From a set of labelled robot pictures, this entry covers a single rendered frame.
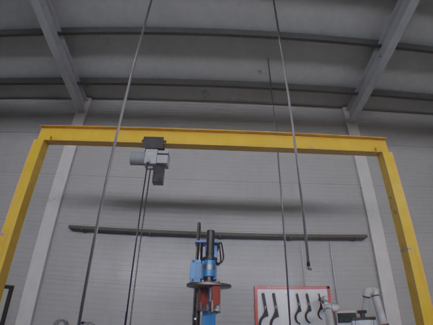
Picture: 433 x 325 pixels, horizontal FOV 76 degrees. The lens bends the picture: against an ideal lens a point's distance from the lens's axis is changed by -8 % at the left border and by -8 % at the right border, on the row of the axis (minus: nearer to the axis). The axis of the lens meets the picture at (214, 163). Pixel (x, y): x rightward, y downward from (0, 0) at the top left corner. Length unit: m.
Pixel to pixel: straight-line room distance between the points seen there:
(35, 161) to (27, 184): 0.37
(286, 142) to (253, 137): 0.49
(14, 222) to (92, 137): 1.55
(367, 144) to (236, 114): 3.80
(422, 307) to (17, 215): 5.13
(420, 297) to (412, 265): 0.38
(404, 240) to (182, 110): 5.68
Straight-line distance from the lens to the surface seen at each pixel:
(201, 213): 6.36
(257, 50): 7.05
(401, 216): 4.53
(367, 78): 7.83
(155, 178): 4.02
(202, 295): 4.14
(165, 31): 6.64
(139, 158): 4.19
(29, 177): 4.63
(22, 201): 4.52
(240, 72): 7.37
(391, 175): 4.74
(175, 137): 4.39
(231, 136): 4.39
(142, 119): 7.74
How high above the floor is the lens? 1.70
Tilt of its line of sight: 29 degrees up
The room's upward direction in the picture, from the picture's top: 2 degrees clockwise
